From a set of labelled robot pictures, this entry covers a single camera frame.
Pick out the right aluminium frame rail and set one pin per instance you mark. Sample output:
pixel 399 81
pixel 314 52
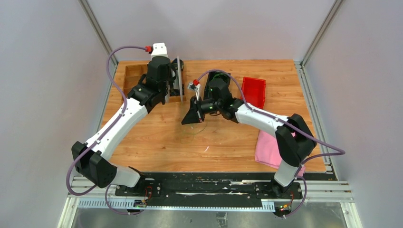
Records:
pixel 348 207

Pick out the red plastic bin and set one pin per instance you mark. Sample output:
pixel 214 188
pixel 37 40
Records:
pixel 254 90

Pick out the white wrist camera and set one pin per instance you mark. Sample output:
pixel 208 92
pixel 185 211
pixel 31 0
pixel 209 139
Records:
pixel 159 50
pixel 195 86

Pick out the grey filament spool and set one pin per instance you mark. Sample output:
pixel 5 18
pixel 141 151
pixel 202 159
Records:
pixel 180 74

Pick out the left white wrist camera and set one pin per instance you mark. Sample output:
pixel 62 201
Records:
pixel 159 50

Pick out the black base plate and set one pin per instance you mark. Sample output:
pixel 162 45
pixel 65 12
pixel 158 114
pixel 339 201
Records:
pixel 214 189

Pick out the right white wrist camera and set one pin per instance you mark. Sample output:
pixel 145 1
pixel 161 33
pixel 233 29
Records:
pixel 195 86

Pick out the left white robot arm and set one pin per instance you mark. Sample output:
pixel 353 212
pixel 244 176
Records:
pixel 92 157

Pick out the wooden compartment tray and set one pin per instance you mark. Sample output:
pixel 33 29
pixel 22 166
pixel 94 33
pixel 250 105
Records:
pixel 133 71

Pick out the black plastic bin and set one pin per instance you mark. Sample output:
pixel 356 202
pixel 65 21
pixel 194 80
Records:
pixel 209 78

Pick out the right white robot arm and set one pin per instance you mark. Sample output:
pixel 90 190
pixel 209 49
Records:
pixel 294 139

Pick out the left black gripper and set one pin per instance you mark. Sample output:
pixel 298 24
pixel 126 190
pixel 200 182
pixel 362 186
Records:
pixel 170 80

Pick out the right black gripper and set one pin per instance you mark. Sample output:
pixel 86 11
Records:
pixel 195 115

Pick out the aluminium frame rail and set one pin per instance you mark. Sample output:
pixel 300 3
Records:
pixel 348 207
pixel 68 217

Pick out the dark cloth roll in tray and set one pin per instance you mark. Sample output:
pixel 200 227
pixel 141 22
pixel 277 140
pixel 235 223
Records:
pixel 175 92

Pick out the pink cloth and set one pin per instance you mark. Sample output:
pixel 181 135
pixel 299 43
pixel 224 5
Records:
pixel 266 151

